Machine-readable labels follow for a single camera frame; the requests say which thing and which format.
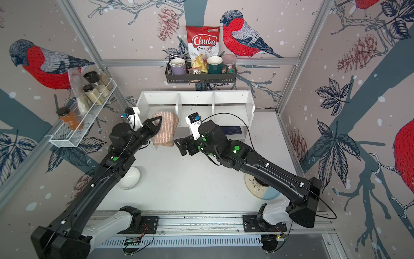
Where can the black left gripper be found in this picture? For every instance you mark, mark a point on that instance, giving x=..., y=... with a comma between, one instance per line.
x=149, y=125

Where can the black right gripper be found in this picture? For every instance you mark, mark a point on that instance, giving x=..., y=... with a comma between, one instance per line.
x=191, y=141

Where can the beige striped knitted cloth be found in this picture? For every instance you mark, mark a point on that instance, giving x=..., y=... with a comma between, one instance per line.
x=165, y=136

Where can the white wooden bookshelf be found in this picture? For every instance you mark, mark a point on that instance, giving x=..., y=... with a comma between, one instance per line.
x=225, y=108

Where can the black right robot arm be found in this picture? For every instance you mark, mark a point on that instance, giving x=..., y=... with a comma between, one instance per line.
x=302, y=193

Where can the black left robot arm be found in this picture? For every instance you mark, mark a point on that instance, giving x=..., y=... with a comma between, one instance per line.
x=63, y=238

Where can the dark blue book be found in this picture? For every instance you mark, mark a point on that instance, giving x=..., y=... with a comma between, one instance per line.
x=231, y=130

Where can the white ceramic bowl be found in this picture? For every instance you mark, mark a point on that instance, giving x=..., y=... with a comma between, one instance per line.
x=130, y=179

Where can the black lid spice jar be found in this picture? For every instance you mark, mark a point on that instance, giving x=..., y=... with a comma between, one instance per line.
x=94, y=79
x=93, y=94

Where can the lavender mug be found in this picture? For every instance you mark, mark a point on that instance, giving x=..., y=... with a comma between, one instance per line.
x=178, y=66

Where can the orange spice jar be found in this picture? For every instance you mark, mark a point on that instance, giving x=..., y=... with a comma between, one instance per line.
x=70, y=119

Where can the clear plastic bag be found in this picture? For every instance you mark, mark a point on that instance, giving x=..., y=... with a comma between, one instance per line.
x=76, y=83

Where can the green mug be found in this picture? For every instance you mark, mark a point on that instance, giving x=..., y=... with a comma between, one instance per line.
x=215, y=65

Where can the cream and blue plate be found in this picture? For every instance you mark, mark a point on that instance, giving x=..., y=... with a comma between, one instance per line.
x=259, y=190

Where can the pink lidded jar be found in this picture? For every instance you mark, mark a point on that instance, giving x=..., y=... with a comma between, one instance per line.
x=229, y=63

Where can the red Chuba chips bag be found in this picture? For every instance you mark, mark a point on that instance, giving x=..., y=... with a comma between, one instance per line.
x=203, y=41

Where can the black wall shelf basket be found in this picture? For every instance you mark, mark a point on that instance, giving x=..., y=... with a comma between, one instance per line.
x=199, y=78

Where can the white wire wall rack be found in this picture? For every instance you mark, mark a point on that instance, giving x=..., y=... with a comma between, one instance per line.
x=65, y=136

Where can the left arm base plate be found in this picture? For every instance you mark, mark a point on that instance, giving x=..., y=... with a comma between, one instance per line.
x=147, y=224

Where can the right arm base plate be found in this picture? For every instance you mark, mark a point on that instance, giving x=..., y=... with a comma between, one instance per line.
x=252, y=225

